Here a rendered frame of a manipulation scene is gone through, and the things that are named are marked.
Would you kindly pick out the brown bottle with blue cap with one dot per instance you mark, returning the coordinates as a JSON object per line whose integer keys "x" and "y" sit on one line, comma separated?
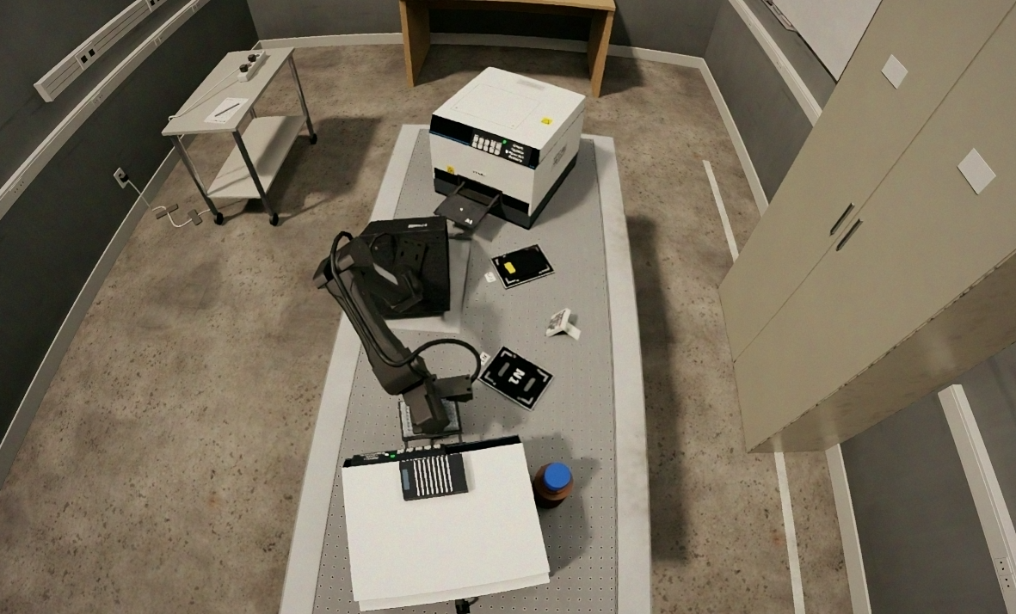
{"x": 549, "y": 485}

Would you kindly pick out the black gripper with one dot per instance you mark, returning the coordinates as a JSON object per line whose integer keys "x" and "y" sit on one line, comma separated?
{"x": 415, "y": 428}

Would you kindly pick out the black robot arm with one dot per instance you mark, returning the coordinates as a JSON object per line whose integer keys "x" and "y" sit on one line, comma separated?
{"x": 400, "y": 289}

